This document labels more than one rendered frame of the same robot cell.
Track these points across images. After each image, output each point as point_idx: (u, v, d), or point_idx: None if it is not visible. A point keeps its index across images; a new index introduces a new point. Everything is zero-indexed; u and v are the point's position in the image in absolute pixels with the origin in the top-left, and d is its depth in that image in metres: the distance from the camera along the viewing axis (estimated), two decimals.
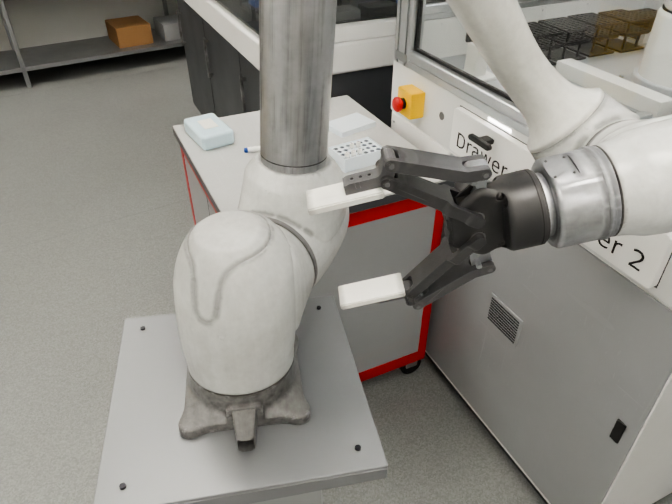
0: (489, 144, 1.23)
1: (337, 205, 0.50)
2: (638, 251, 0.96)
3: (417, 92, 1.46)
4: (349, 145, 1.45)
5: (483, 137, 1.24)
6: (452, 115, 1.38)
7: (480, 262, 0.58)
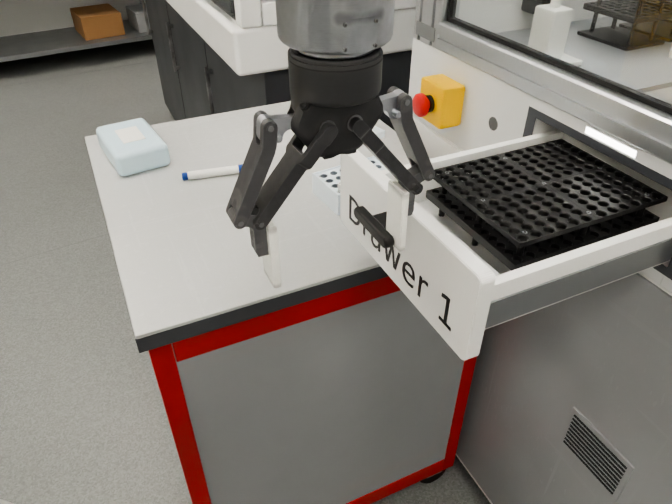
0: None
1: (390, 215, 0.58)
2: None
3: (452, 86, 0.93)
4: None
5: (381, 216, 0.61)
6: (513, 123, 0.85)
7: None
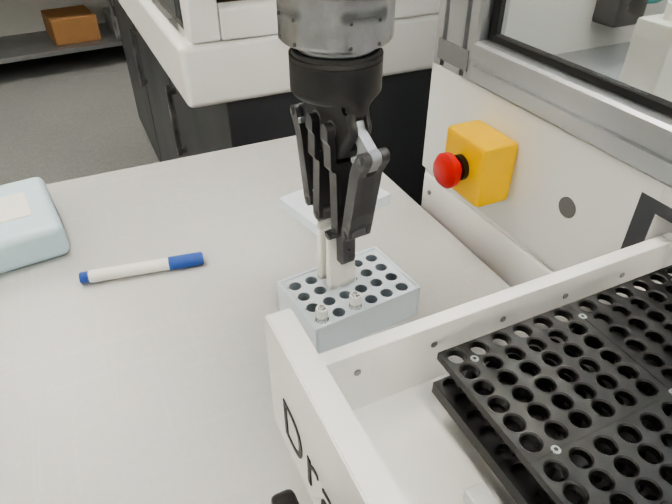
0: None
1: (354, 259, 0.56)
2: None
3: (498, 143, 0.59)
4: None
5: None
6: (606, 213, 0.51)
7: None
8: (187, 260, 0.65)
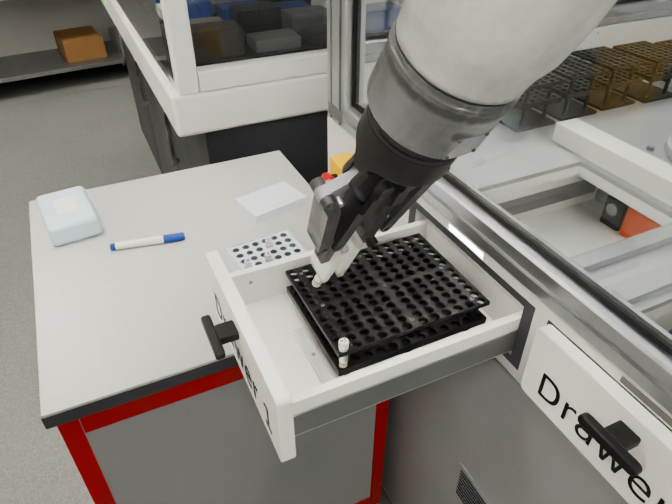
0: (229, 341, 0.68)
1: None
2: None
3: None
4: None
5: (221, 327, 0.68)
6: None
7: (331, 184, 0.43)
8: (174, 237, 1.08)
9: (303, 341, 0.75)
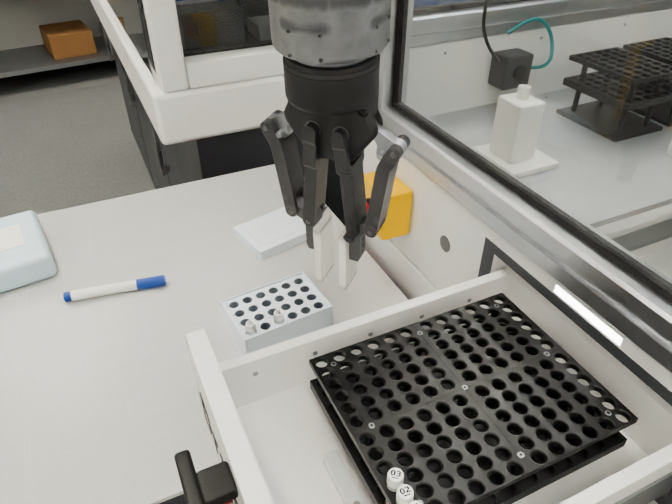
0: (221, 503, 0.40)
1: None
2: None
3: (396, 190, 0.74)
4: (405, 503, 0.40)
5: (207, 476, 0.41)
6: (467, 250, 0.66)
7: (288, 123, 0.49)
8: (151, 282, 0.80)
9: (339, 478, 0.48)
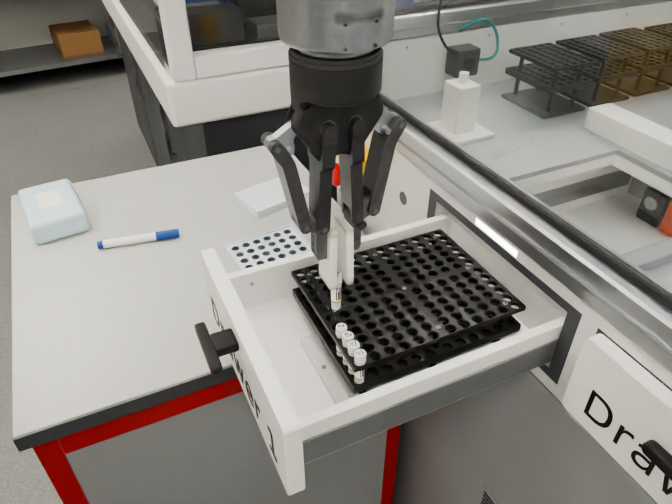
0: (227, 353, 0.58)
1: (339, 247, 0.58)
2: None
3: (365, 157, 0.92)
4: (353, 351, 0.58)
5: (218, 336, 0.59)
6: (418, 201, 0.84)
7: (282, 139, 0.47)
8: (168, 234, 0.98)
9: (312, 351, 0.66)
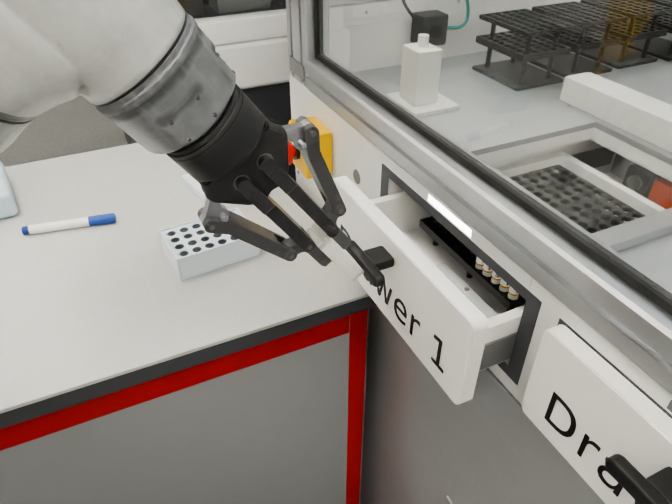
0: (383, 268, 0.58)
1: None
2: None
3: None
4: None
5: (372, 252, 0.59)
6: (371, 179, 0.75)
7: (216, 207, 0.48)
8: (102, 219, 0.89)
9: (451, 276, 0.65)
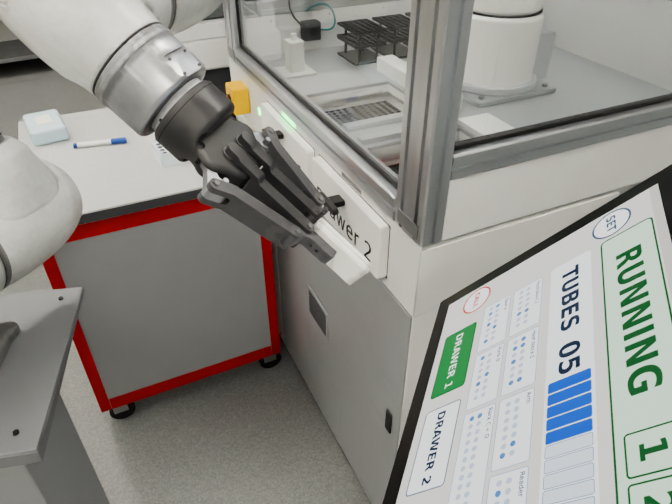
0: (278, 138, 1.25)
1: (334, 261, 0.57)
2: (366, 242, 0.98)
3: (239, 88, 1.48)
4: None
5: None
6: None
7: None
8: (118, 140, 1.54)
9: None
